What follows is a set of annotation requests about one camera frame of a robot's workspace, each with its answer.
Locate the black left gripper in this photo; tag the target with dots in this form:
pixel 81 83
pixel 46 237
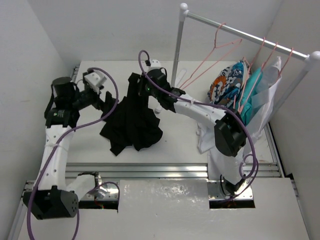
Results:
pixel 100 102

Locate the black shirt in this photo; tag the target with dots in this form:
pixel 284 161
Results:
pixel 132 123

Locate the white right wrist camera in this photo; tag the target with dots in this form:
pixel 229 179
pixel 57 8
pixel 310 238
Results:
pixel 152 64

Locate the white shirt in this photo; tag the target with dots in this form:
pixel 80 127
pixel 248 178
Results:
pixel 256 101

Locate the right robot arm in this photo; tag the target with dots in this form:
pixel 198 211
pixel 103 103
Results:
pixel 229 134

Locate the aluminium rail frame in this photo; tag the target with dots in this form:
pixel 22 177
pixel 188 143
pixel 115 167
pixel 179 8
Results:
pixel 164 194

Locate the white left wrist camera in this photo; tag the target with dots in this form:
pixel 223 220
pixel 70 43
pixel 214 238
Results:
pixel 95 80

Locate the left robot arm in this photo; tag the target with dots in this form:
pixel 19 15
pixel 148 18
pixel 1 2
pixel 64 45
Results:
pixel 51 197

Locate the white clothes rack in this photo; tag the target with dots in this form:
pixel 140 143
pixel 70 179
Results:
pixel 310 60

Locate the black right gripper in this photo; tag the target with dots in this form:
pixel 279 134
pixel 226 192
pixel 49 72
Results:
pixel 138 87

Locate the colourful patterned shirt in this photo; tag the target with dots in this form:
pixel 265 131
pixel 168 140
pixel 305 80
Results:
pixel 225 89

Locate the teal shirt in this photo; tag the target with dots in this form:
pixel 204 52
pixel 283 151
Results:
pixel 247 112

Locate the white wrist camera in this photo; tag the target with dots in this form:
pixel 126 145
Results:
pixel 95 80
pixel 152 64

